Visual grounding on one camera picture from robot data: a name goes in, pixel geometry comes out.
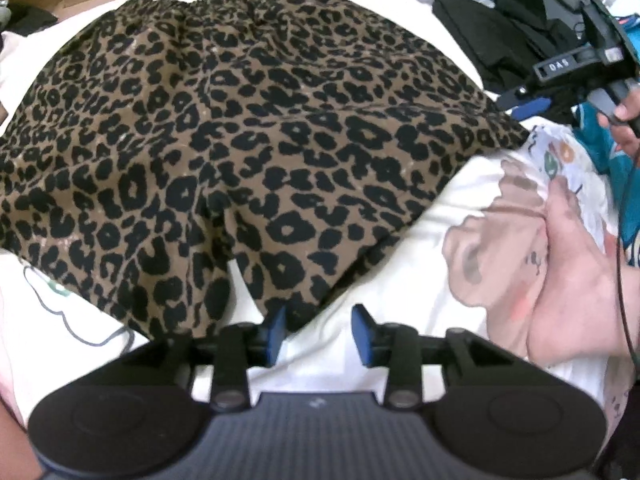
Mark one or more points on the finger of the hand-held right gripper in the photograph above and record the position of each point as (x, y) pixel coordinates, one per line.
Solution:
(532, 106)

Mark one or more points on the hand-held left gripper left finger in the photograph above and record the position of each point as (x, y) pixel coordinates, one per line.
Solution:
(275, 332)

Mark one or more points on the person's bare foot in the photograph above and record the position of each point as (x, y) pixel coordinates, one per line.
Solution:
(565, 280)

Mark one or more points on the black clothing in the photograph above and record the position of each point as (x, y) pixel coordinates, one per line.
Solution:
(505, 40)

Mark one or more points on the black cloth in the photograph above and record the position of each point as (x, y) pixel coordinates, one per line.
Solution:
(27, 20)

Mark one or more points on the person's right hand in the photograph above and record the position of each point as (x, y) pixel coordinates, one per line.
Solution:
(627, 132)

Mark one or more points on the white printed bedsheet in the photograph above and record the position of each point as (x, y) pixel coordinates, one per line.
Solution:
(410, 270)

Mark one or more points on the teal printed garment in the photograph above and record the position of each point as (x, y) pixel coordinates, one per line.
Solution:
(597, 145)

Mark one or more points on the leopard print shorts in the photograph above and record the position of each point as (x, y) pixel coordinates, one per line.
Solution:
(250, 135)

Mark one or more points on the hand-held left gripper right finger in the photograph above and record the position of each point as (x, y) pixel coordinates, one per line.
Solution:
(362, 335)

